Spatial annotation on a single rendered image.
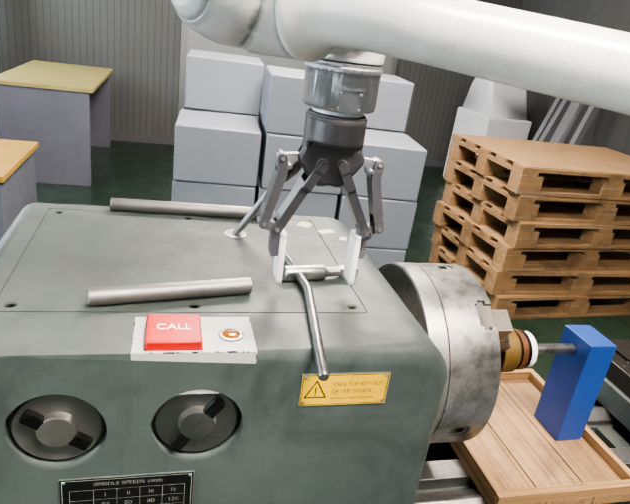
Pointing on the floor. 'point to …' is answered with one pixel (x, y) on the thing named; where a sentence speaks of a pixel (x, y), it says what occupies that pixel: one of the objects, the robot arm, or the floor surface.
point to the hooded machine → (493, 111)
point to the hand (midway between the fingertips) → (315, 263)
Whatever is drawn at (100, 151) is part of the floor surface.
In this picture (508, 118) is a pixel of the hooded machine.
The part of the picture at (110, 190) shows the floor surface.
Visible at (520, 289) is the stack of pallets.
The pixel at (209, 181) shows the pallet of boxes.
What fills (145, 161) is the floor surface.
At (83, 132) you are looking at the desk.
